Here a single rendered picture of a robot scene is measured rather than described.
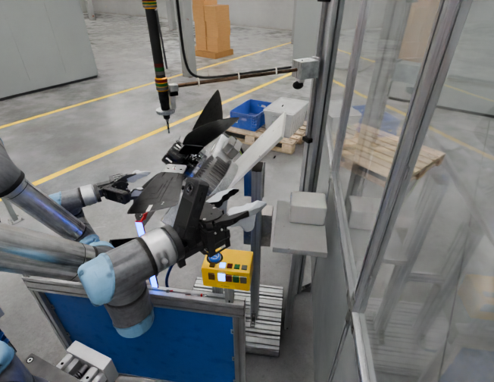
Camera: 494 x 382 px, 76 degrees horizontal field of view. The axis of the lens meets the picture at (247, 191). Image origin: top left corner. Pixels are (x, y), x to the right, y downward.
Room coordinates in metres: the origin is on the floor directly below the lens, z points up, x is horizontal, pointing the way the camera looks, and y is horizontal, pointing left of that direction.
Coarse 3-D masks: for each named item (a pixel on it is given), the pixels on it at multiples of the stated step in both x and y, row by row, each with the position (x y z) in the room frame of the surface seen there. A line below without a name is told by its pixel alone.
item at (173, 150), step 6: (174, 144) 1.21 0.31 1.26; (180, 144) 1.23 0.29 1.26; (168, 150) 1.19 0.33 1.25; (174, 150) 1.19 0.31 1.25; (168, 156) 1.18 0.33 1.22; (174, 156) 1.18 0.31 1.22; (180, 156) 1.19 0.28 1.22; (186, 156) 1.20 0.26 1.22; (192, 156) 1.23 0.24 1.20; (198, 156) 1.21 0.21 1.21; (168, 162) 1.18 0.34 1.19; (174, 162) 1.17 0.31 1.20; (180, 162) 1.17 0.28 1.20; (186, 162) 1.19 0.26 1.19; (192, 162) 1.18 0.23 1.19; (198, 162) 1.18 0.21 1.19; (192, 168) 1.16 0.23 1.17; (186, 174) 1.15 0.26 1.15
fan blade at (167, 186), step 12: (156, 180) 1.06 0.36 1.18; (168, 180) 1.05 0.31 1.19; (180, 180) 1.05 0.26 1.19; (144, 192) 1.01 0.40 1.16; (156, 192) 0.98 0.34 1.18; (168, 192) 0.98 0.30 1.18; (180, 192) 0.97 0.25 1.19; (144, 204) 0.93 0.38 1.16; (156, 204) 0.91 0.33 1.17; (168, 204) 0.90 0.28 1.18
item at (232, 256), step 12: (228, 252) 0.77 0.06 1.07; (240, 252) 0.77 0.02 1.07; (252, 252) 0.77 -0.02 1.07; (204, 264) 0.72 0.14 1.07; (216, 264) 0.72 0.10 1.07; (240, 264) 0.72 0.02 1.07; (252, 264) 0.75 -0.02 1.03; (204, 276) 0.70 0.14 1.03; (216, 276) 0.69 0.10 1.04; (228, 288) 0.69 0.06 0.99; (240, 288) 0.68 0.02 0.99
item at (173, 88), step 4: (168, 84) 1.15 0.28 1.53; (176, 84) 1.15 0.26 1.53; (172, 88) 1.14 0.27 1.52; (176, 88) 1.14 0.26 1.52; (168, 92) 1.15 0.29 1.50; (172, 92) 1.13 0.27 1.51; (176, 92) 1.14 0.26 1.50; (172, 96) 1.14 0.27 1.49; (172, 100) 1.14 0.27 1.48; (172, 104) 1.14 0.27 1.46; (160, 108) 1.14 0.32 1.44; (172, 108) 1.13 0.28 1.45; (156, 112) 1.12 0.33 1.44; (160, 112) 1.11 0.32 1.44; (164, 112) 1.10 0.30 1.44; (168, 112) 1.11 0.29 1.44; (172, 112) 1.12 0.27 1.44
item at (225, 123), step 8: (224, 120) 1.09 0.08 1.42; (232, 120) 1.13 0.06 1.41; (200, 128) 1.04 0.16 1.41; (208, 128) 1.09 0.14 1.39; (216, 128) 1.12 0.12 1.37; (224, 128) 1.15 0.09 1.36; (192, 136) 1.11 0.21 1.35; (200, 136) 1.14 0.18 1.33; (208, 136) 1.16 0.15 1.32; (216, 136) 1.18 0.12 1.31; (184, 144) 1.16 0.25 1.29; (192, 144) 1.18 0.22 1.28; (200, 144) 1.19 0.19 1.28
